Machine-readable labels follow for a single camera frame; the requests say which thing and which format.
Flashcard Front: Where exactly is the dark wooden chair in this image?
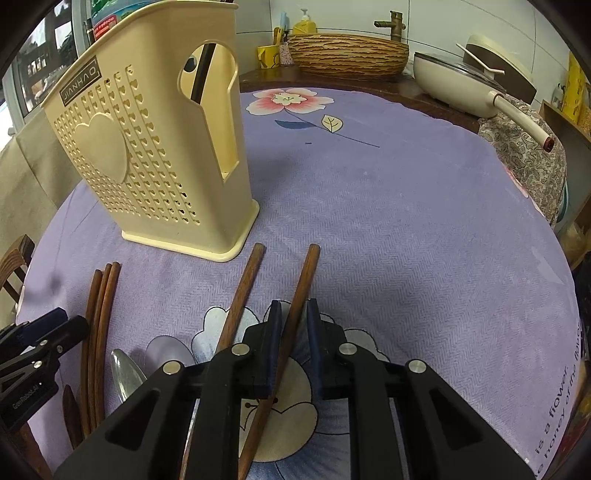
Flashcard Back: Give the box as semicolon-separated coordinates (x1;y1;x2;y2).
0;235;36;305

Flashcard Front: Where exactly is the metal spoon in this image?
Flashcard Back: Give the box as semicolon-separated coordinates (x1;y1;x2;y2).
110;348;149;416

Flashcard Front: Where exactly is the beige plastic utensil holder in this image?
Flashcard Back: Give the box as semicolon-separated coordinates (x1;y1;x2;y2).
41;0;262;264

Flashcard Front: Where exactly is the wooden shelf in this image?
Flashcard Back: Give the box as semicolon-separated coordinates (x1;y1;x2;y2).
540;99;591;155

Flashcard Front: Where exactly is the window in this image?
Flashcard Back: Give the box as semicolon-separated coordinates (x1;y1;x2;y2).
0;9;93;126

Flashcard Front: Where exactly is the brass faucet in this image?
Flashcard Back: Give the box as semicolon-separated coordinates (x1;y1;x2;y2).
374;10;407;38

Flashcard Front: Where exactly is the white spatula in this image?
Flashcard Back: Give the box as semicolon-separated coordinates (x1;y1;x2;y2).
456;44;505;75

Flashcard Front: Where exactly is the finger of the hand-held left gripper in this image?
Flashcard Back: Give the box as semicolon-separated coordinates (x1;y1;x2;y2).
28;316;89;371
0;308;70;357

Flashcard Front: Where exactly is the brown and cream pot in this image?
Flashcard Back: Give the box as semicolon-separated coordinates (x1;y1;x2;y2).
464;34;539;104

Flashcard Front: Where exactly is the brown wooden chopstick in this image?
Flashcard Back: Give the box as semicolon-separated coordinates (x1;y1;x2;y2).
95;262;122;430
178;243;267;480
88;263;113;432
236;244;321;480
81;270;103;437

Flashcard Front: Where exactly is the purple floral tablecloth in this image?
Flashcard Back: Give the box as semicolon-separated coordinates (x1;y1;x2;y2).
14;88;583;480

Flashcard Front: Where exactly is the beige fabric cover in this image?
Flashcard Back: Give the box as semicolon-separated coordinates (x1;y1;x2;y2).
0;133;88;266

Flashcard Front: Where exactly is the black utensil handle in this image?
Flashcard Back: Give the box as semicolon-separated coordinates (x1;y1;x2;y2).
182;41;218;106

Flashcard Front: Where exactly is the cream frying pan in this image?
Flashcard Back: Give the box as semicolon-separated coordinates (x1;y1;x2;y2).
413;52;555;153

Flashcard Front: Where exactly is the yellow cup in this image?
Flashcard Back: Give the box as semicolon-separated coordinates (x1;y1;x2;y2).
257;44;282;70

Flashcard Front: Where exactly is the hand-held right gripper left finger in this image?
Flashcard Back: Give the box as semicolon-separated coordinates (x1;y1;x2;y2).
53;300;282;480

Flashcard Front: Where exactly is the wicker basin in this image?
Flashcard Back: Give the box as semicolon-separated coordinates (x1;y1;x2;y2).
286;33;411;81

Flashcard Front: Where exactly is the yellow soap dispenser bottle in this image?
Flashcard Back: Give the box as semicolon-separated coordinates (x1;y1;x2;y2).
293;8;317;35

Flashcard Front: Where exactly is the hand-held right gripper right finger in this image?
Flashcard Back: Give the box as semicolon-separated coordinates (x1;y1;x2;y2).
307;298;539;480

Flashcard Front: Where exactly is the yellow package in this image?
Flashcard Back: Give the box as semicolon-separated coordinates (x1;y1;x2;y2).
562;53;591;126

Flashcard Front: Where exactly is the paisley patterned cloth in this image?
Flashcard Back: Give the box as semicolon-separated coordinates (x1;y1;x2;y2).
478;95;568;227

